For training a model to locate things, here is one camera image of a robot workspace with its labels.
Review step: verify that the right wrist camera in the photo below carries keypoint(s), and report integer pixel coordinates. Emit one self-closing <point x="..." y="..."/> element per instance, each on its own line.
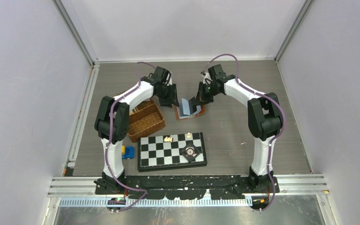
<point x="206" y="77"/>

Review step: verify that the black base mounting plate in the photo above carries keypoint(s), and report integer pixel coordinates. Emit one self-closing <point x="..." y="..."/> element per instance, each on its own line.
<point x="185" y="187"/>

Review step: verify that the brown leather card holder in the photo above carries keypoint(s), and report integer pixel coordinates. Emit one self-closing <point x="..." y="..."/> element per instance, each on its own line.
<point x="182" y="112"/>

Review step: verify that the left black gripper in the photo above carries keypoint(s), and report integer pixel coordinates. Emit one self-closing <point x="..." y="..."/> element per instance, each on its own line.
<point x="172" y="99"/>

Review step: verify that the brown woven basket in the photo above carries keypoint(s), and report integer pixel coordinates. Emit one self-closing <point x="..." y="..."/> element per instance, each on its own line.
<point x="144" y="120"/>

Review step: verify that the blue yellow toy truck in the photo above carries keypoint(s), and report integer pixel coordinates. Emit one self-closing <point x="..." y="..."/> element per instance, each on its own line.
<point x="128" y="152"/>

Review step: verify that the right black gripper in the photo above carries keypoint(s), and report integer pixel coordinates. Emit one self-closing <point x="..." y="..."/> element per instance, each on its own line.
<point x="202" y="99"/>

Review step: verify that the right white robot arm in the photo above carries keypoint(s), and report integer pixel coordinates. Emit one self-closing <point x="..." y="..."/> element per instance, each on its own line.
<point x="265" y="117"/>

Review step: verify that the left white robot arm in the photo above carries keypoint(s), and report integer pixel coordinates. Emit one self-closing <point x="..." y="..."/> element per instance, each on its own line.
<point x="112" y="121"/>

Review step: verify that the fallen cream chess piece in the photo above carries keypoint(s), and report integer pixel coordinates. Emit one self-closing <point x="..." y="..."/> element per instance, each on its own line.
<point x="168" y="139"/>

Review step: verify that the black red round object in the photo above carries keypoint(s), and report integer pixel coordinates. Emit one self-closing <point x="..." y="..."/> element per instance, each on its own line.
<point x="190" y="152"/>

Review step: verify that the black white chessboard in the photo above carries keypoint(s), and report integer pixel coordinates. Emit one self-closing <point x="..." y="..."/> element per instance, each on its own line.
<point x="154" y="154"/>

